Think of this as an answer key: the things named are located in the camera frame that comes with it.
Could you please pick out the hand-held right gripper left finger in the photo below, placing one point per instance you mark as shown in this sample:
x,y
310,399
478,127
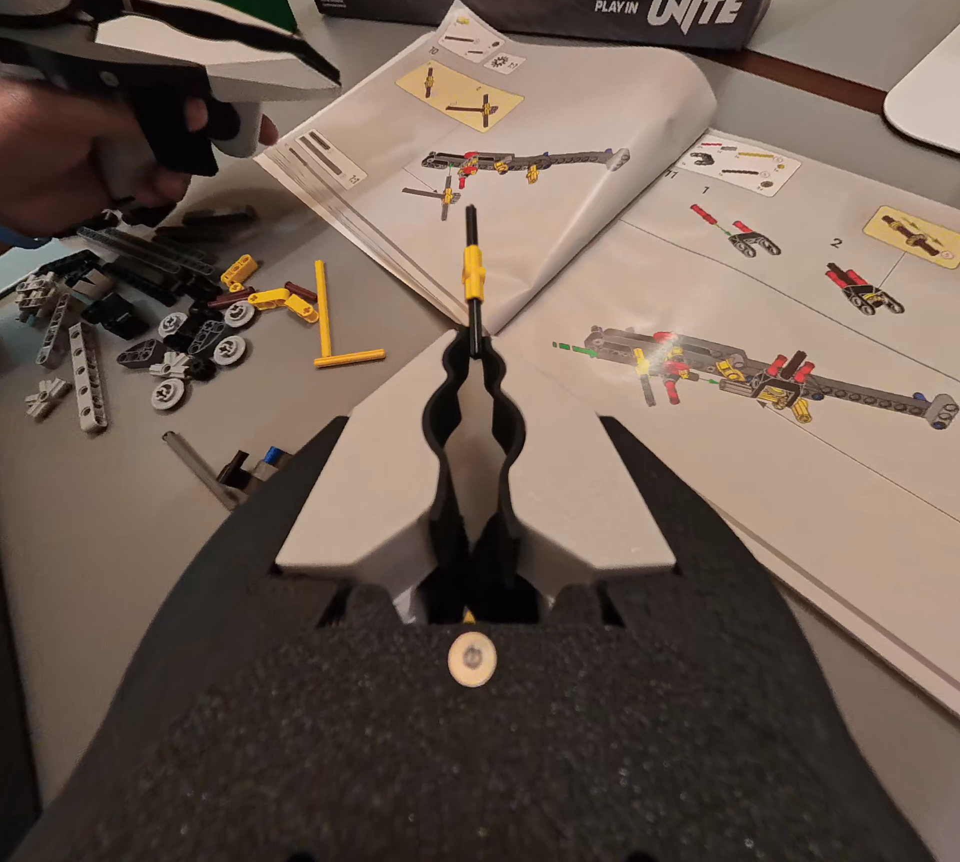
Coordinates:
x,y
360,494

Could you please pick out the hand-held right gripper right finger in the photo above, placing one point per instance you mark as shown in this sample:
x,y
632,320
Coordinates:
x,y
585,494

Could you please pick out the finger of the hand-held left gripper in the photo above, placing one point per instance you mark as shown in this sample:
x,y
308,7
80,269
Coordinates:
x,y
225,74
210,11

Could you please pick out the long dark grey toy axle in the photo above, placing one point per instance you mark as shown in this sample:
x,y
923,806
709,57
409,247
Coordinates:
x,y
195,464

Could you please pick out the yellow toy brick connector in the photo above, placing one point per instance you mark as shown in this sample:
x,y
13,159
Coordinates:
x,y
473,273

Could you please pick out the pile of toy brick pieces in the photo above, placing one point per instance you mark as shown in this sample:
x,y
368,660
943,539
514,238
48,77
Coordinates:
x,y
86,382

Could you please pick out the white instruction booklet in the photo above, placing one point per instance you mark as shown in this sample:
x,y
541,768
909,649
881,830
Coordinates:
x,y
600,89

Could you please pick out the person's left hand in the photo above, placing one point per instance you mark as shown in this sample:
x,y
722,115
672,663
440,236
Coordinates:
x,y
60,157

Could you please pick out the grey toy beam assembly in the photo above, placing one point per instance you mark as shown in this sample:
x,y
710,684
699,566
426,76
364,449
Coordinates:
x,y
262,464

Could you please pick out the blue wristband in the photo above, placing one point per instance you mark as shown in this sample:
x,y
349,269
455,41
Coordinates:
x,y
19,241

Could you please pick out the white stand base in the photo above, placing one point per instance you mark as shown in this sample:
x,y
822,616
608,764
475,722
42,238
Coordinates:
x,y
930,97

